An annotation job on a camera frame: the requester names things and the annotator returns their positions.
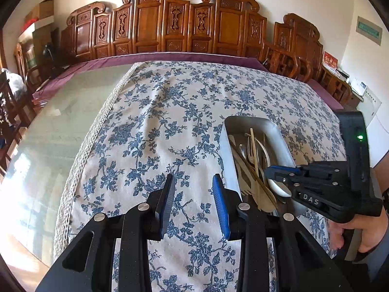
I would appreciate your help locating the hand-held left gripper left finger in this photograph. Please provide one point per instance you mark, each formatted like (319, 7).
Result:
(167, 200)

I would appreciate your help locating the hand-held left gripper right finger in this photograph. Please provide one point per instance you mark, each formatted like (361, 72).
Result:
(220, 206)

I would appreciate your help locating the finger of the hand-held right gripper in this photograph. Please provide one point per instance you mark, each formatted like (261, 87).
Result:
(279, 170)
(316, 185)

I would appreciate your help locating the beige fork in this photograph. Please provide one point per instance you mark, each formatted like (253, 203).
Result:
(246, 190)

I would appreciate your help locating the rectangular metal tray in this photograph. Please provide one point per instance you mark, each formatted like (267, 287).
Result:
(273, 137)

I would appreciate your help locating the cream plastic spoon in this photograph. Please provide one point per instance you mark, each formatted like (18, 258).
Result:
(267, 202)

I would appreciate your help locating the metal spoon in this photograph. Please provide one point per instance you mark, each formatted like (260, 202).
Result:
(242, 149)

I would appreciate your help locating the person's right forearm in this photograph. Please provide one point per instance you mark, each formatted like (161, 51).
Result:
(376, 264)

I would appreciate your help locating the person's right hand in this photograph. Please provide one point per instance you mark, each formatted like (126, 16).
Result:
(369, 231)

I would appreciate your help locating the wooden side table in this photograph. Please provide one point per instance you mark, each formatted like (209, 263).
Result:
(340, 89)

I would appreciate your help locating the purple armchair cushion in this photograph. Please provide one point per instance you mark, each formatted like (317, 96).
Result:
(325, 94)

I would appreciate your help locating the white tabletop device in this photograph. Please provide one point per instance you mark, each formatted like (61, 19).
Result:
(358, 85)

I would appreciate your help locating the blue floral tablecloth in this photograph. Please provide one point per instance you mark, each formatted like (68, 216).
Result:
(167, 112)

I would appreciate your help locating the carved wooden armchair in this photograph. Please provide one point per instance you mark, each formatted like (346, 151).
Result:
(291, 36)

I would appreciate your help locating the carved wooden sofa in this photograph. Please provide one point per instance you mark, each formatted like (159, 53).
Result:
(146, 21)

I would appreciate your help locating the black desk lamp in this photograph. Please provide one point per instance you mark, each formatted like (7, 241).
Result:
(50, 57)

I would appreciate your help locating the clear plastic bag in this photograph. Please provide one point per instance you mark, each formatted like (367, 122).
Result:
(12, 82)

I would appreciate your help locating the dark wooden cabinet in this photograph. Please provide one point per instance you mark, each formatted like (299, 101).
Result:
(42, 42)

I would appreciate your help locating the white box with red flowers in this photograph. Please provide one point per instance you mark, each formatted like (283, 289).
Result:
(35, 26)

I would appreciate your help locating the brown cardboard box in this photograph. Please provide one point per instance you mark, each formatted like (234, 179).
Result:
(41, 9)

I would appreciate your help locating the white wall electrical panel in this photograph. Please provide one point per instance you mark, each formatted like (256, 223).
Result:
(369, 106)

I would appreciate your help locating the wall box with green label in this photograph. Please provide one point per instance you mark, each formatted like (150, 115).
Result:
(368, 30)

